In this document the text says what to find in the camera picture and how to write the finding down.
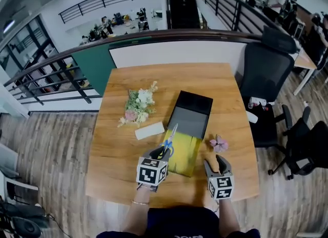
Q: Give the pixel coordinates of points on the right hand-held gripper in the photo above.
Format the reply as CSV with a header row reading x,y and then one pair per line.
x,y
221,187

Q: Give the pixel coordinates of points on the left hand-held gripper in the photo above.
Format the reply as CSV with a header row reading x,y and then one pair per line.
x,y
151,171

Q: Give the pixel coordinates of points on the black gift box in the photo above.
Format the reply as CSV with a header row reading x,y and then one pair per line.
x,y
189,119

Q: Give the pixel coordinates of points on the person's right forearm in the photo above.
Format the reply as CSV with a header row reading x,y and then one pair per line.
x,y
229,216

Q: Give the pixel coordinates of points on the person's left forearm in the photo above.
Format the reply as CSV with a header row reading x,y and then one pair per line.
x,y
137,214

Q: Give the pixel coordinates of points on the small pink flower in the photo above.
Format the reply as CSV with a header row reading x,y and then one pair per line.
x,y
220,144

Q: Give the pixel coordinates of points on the white rectangular block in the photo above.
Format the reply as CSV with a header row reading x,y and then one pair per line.
x,y
150,130

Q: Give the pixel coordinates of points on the artificial flower bouquet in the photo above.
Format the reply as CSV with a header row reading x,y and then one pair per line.
x,y
139,103

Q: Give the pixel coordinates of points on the person's dark shirt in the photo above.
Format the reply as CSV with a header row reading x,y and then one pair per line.
x,y
182,224

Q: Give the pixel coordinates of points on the white and red object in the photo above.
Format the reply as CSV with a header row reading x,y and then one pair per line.
x,y
258,102

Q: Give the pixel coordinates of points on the white divider panel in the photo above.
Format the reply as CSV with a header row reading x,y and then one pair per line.
x,y
179,53

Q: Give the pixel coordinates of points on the green divider panel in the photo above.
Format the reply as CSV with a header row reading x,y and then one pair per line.
x,y
94,67

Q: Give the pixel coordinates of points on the black mesh office chair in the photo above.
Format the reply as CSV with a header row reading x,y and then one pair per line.
x,y
266,67

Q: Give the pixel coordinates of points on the wooden desk with white legs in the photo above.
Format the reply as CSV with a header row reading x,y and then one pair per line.
x,y
306,62

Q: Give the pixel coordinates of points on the white cabinet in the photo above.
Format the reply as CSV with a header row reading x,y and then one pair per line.
x,y
10,170

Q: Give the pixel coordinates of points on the black floor device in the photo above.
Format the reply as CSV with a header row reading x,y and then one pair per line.
x,y
23,221

